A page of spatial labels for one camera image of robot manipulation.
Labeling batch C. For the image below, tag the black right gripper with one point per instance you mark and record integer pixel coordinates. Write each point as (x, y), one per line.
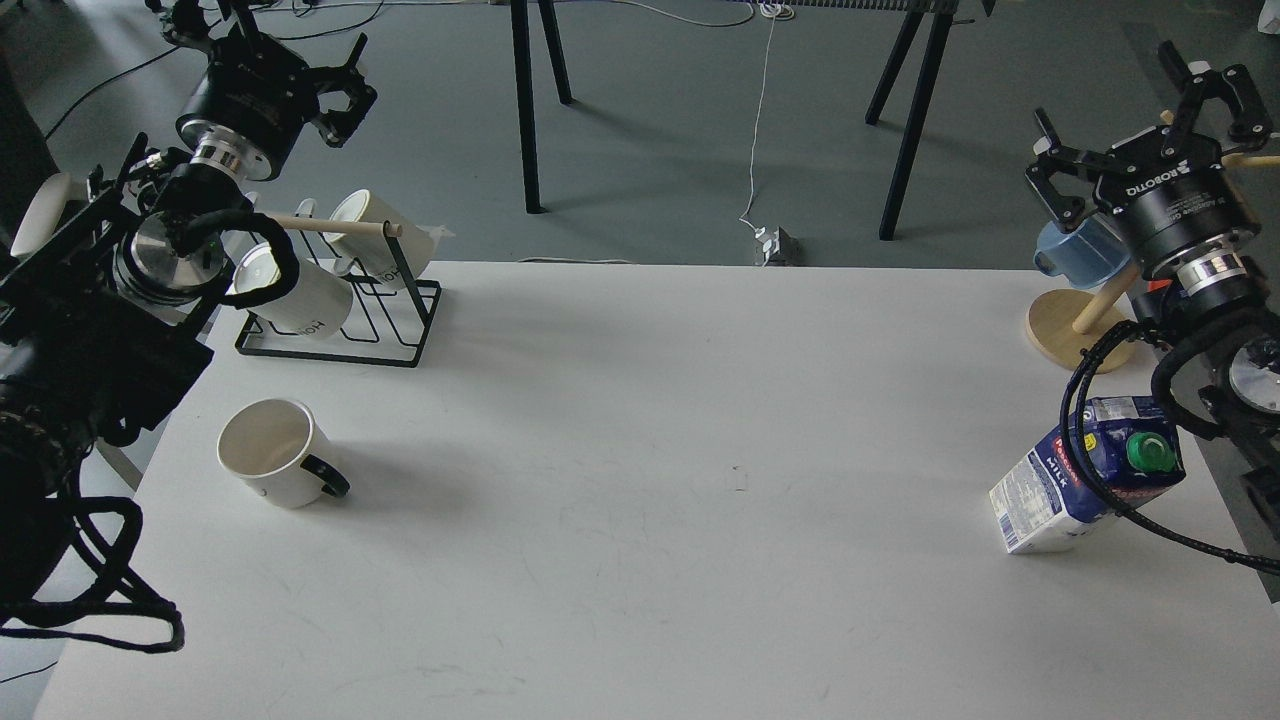
(1175, 205)

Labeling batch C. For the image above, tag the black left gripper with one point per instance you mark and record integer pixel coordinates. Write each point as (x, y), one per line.
(245, 105)

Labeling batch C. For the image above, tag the white mug black handle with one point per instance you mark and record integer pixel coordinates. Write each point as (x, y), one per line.
(277, 448)

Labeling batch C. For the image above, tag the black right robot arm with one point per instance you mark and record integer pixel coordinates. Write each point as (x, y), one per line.
(1193, 382)

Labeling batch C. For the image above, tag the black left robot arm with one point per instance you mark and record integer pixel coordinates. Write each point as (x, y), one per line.
(101, 319)

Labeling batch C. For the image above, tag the blue cup on tree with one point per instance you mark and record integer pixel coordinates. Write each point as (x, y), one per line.
(1088, 256)

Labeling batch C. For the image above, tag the wooden mug tree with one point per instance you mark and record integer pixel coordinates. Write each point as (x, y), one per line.
(1085, 320)

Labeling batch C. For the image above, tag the white mug rear on rack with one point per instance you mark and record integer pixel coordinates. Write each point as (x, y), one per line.
(371, 250)

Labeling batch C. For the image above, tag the white mug on rack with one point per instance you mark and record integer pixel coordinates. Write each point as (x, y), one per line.
(371, 250)
(317, 306)

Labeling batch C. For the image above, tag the white mug front on rack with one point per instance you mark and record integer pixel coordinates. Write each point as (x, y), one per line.
(317, 306)

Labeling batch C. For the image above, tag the black table legs right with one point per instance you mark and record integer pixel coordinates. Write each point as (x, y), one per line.
(943, 15)

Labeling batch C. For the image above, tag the grey power adapter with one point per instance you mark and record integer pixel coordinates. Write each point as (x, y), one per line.
(778, 247)

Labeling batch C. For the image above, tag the black wire mug rack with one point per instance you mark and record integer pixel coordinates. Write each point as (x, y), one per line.
(386, 327)

